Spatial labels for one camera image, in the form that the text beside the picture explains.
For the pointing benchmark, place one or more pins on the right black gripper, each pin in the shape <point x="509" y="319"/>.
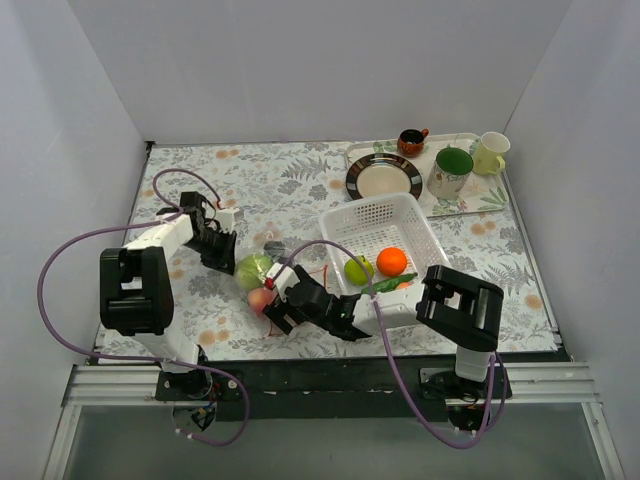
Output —
<point x="288" y="310"/>

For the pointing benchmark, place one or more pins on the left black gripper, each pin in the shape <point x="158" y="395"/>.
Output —
<point x="215" y="244"/>

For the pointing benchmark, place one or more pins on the fake pink peach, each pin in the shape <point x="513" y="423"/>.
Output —
<point x="260" y="298"/>

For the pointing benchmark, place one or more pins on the fake green apple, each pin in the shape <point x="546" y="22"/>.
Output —
<point x="250" y="272"/>

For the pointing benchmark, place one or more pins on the fake dark eggplant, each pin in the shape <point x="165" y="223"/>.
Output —
<point x="275" y="249"/>

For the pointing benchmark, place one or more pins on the clear zip top bag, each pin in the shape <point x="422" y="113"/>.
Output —
<point x="286" y="324"/>

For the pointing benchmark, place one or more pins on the fake green pear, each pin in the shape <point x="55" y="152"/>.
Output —
<point x="358" y="272"/>

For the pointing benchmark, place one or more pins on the fake green chili pepper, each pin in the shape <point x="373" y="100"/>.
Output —
<point x="389" y="284"/>

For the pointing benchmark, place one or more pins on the white plastic perforated basket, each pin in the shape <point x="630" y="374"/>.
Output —
<point x="380" y="226"/>

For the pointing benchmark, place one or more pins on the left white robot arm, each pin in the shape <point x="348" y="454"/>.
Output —
<point x="136" y="298"/>

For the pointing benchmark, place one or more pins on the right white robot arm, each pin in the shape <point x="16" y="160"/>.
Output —
<point x="457" y="306"/>

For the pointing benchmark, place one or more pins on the floral table mat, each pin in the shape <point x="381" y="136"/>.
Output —
<point x="289" y="186"/>

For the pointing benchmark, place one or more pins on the dark rimmed plate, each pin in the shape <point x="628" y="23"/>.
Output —
<point x="380" y="174"/>

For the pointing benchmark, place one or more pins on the small brown cup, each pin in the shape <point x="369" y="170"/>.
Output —
<point x="410" y="142"/>

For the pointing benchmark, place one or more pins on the green inside floral mug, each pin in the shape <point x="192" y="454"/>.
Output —
<point x="450" y="172"/>

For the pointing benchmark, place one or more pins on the floral serving tray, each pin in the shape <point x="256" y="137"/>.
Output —
<point x="480" y="193"/>

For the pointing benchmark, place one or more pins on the pale yellow mug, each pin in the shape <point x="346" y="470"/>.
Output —
<point x="489" y="153"/>

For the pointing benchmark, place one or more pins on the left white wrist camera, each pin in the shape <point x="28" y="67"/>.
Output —
<point x="225" y="219"/>

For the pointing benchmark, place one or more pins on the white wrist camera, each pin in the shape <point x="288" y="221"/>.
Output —
<point x="225" y="219"/>
<point x="280" y="278"/>

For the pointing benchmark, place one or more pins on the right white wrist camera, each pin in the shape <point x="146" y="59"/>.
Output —
<point x="280" y="278"/>

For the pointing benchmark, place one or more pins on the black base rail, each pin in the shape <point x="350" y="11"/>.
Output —
<point x="360" y="387"/>

